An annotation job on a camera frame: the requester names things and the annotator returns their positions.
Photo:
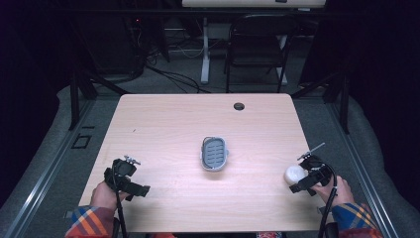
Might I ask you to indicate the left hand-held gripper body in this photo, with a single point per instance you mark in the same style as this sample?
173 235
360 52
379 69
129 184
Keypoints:
123 168

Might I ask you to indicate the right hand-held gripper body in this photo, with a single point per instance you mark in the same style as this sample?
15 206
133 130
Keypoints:
315 170

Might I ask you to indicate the white soap bar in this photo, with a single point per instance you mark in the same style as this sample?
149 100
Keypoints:
294 174

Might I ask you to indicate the grey soap dish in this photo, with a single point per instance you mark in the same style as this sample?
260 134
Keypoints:
214 153

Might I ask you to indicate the person's left hand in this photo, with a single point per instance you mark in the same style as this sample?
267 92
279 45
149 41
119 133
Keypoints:
104 196

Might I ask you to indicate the person's right hand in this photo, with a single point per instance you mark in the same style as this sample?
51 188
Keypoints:
341 193

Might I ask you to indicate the person's red patterned clothing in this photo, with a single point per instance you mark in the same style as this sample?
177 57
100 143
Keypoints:
269 235

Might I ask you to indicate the black metal stand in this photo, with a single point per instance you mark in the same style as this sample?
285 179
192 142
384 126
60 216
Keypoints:
75 95
344 105

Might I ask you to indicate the black folding chair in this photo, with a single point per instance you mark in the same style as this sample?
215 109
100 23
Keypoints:
261 49

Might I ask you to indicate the white desk leg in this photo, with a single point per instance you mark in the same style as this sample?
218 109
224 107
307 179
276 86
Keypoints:
205 62

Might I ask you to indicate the aluminium floor rail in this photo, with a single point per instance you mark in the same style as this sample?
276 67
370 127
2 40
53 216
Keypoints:
43 185
360 172

